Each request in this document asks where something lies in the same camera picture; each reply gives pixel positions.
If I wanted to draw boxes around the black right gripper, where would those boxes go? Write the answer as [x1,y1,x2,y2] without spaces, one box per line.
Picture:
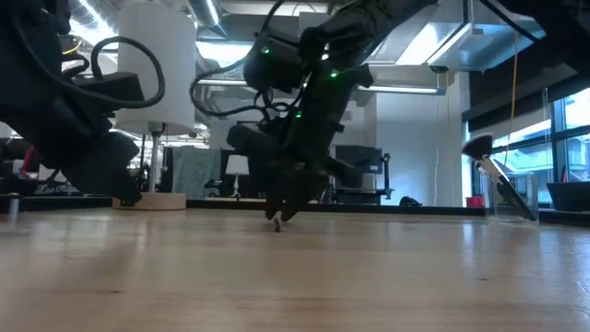
[265,68,373,221]

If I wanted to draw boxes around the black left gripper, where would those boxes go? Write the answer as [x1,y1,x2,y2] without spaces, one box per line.
[0,99,142,207]

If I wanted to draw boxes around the large powder brush silver ferrule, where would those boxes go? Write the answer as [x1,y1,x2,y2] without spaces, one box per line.
[462,132,539,222]

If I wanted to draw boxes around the small white table lamp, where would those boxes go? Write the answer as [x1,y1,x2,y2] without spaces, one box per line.
[225,154,251,198]

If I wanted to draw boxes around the red stand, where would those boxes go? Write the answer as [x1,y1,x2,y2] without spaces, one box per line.
[20,146,38,175]

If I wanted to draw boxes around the black cabinet machine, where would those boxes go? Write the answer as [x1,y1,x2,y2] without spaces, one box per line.
[329,144,395,206]

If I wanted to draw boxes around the grey-green cloth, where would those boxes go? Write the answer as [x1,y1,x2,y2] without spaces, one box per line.
[171,146,222,200]

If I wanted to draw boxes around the white lamp wooden base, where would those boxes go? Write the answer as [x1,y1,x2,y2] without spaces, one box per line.
[112,2,197,211]

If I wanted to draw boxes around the long ceiling light bar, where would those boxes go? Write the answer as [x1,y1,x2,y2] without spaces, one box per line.
[195,77,447,96]

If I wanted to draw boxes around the grey ceiling box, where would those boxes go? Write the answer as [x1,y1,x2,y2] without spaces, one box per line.
[298,11,331,33]

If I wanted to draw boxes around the black bin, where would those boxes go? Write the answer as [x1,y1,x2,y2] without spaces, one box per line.
[546,181,590,213]

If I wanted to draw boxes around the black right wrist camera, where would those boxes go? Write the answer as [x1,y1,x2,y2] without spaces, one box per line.
[225,123,288,160]

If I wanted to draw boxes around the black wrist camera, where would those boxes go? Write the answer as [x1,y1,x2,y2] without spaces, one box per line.
[225,123,288,160]
[73,72,146,103]

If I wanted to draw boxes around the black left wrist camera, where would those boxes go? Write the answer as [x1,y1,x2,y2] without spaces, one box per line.
[73,72,146,103]

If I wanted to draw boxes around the white post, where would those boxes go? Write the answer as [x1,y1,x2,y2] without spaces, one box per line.
[7,193,21,223]

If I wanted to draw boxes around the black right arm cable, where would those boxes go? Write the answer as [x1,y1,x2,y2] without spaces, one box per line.
[189,58,296,119]

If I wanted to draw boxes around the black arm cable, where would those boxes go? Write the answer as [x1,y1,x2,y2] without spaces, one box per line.
[89,35,166,110]
[189,58,296,119]

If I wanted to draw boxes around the yellow black ceiling cord reel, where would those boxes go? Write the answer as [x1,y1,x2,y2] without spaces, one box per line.
[62,35,87,56]

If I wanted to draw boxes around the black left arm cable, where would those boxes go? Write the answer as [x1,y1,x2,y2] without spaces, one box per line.
[89,35,166,110]

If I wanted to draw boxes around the hanging yellow cord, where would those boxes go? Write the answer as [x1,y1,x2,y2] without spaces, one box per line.
[506,43,518,158]

